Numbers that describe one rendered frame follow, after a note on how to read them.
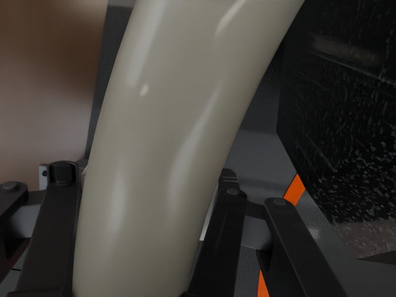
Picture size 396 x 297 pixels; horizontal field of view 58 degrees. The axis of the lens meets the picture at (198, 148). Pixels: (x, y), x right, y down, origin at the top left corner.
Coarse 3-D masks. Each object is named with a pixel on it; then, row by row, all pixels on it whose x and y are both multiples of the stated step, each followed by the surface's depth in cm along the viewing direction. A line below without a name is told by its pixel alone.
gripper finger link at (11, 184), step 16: (0, 192) 13; (16, 192) 13; (0, 208) 12; (16, 208) 13; (0, 224) 12; (0, 240) 12; (16, 240) 14; (0, 256) 12; (16, 256) 13; (0, 272) 12
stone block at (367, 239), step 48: (336, 0) 55; (384, 0) 39; (288, 48) 81; (336, 48) 50; (384, 48) 37; (288, 96) 72; (336, 96) 47; (384, 96) 35; (288, 144) 64; (336, 144) 44; (384, 144) 34; (336, 192) 45; (384, 192) 38; (384, 240) 42
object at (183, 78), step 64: (192, 0) 6; (256, 0) 6; (128, 64) 7; (192, 64) 6; (256, 64) 7; (128, 128) 7; (192, 128) 7; (128, 192) 7; (192, 192) 7; (128, 256) 7; (192, 256) 8
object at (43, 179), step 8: (40, 168) 110; (40, 176) 111; (40, 184) 112; (24, 256) 79; (16, 264) 77; (16, 272) 74; (8, 280) 72; (16, 280) 72; (0, 288) 70; (8, 288) 70; (0, 296) 68
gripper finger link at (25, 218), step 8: (80, 160) 18; (80, 168) 17; (80, 176) 16; (80, 184) 16; (32, 192) 15; (40, 192) 15; (80, 192) 15; (32, 200) 14; (40, 200) 14; (80, 200) 15; (24, 208) 14; (32, 208) 14; (16, 216) 14; (24, 216) 14; (32, 216) 14; (8, 224) 14; (16, 224) 14; (24, 224) 14; (32, 224) 14; (8, 232) 14; (16, 232) 14; (24, 232) 14
